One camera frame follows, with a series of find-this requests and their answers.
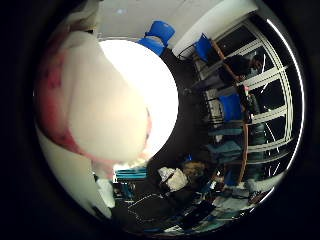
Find pink plush toy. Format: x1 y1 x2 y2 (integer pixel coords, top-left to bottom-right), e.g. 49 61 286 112
34 19 153 178

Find person wearing white mask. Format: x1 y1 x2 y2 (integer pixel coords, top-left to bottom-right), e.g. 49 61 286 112
155 159 209 195

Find teal striped rack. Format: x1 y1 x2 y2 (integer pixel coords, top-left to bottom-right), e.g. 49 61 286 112
114 167 148 183

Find blue plastic chair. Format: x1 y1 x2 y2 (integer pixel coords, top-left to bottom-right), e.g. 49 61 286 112
193 33 214 63
218 93 245 123
137 20 176 57

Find person in dark clothes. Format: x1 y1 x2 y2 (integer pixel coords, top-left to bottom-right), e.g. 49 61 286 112
217 54 265 85

